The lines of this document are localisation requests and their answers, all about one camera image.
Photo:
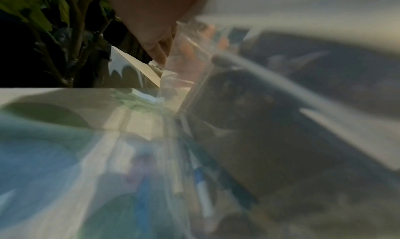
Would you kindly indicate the polka dot tablecloth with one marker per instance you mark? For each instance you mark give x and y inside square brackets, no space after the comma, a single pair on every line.
[47,146]

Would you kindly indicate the pile of assorted pens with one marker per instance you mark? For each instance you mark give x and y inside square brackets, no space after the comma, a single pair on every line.
[201,188]

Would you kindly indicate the clear plastic organizer box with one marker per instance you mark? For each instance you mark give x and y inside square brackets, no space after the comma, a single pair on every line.
[281,84]

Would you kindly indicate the person's left hand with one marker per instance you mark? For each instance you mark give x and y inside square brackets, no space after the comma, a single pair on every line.
[150,15]

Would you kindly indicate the large leafy plant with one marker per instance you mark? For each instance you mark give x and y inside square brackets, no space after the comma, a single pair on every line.
[31,47]

